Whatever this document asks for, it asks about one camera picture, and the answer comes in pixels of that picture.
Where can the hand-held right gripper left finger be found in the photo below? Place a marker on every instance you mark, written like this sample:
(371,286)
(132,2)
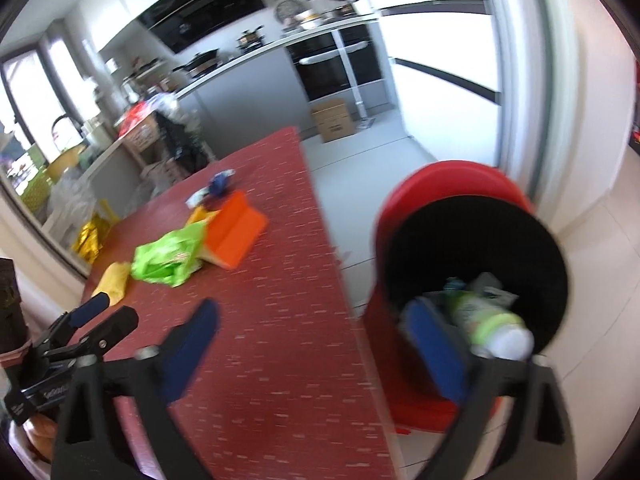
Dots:
(187,350)

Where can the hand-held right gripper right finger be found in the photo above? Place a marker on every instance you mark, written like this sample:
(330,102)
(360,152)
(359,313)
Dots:
(440,350)

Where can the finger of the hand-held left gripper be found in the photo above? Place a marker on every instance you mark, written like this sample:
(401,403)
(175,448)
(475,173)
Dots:
(90,310)
(112,327)

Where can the pale green label plastic bottle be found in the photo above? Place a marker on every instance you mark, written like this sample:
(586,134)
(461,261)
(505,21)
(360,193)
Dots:
(487,320)

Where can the white blue carton box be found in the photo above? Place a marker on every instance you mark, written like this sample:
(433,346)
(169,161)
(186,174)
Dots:
(492,290)

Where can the black trash bin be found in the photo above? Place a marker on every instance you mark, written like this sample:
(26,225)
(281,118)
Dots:
(480,245)

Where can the yellow foam fruit net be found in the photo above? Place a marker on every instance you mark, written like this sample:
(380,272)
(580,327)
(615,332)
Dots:
(112,282)

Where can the gold foil bag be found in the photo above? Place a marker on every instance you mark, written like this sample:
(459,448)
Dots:
(92,235)

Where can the dark brown box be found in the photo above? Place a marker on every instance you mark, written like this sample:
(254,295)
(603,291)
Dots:
(10,305)

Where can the green plastic bag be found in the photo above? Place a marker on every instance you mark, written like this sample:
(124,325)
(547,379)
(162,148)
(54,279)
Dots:
(170,257)

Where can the clear plastic bag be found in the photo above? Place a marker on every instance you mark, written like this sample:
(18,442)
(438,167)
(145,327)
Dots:
(72,205)

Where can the red orange snack wrapper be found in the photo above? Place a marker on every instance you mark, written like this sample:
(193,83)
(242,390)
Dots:
(235,230)

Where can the yellow wavy sponge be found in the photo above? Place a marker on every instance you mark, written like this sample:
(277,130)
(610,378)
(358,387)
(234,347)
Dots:
(200,216)

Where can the yellow basin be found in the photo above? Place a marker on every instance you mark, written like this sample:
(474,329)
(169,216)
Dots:
(65,162)

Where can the small blue white wrapper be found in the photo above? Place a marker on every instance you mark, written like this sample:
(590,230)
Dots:
(220,185)

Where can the red chair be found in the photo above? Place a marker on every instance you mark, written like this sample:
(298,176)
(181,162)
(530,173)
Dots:
(450,180)

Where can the wooden storage trolley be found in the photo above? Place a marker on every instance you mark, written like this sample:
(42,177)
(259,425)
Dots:
(142,142)

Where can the black plastic bag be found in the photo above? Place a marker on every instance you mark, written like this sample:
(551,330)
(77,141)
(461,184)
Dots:
(182,145)

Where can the curved kitchen faucet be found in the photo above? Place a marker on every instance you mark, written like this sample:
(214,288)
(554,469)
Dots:
(62,122)

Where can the red basket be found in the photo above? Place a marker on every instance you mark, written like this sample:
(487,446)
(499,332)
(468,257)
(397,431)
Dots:
(135,117)

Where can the cardboard box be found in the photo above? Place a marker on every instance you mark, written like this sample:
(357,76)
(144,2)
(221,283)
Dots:
(334,121)

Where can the grey lower cabinets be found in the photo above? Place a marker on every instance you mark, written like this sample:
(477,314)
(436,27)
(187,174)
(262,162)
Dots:
(250,95)

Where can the black wok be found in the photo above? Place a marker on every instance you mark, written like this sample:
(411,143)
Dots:
(200,62)

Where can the white pole stand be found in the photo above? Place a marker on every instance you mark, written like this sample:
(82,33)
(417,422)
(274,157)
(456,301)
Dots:
(352,80)

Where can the black built-in oven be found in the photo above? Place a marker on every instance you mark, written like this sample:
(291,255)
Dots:
(335,65)

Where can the white upper cabinets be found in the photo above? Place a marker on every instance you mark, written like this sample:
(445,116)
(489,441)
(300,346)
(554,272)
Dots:
(115,5)

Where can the steel cooking pot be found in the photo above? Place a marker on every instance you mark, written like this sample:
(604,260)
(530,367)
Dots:
(250,39)

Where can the white refrigerator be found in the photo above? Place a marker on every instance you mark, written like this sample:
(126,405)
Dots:
(440,35)

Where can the black range hood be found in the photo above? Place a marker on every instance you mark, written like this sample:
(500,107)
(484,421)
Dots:
(200,10)

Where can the stack of bowls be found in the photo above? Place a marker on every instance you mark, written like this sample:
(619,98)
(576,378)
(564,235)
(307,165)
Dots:
(307,20)

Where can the round patterned trivet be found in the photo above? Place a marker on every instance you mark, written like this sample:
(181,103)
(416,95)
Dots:
(287,11)

